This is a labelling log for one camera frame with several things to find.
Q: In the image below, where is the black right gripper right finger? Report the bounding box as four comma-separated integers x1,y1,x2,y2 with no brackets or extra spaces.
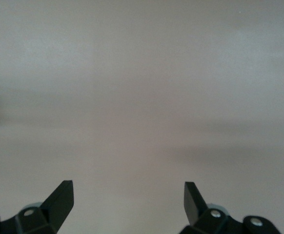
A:
180,181,230,234

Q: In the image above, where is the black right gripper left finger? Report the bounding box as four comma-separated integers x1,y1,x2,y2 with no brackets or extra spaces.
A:
15,180,74,234

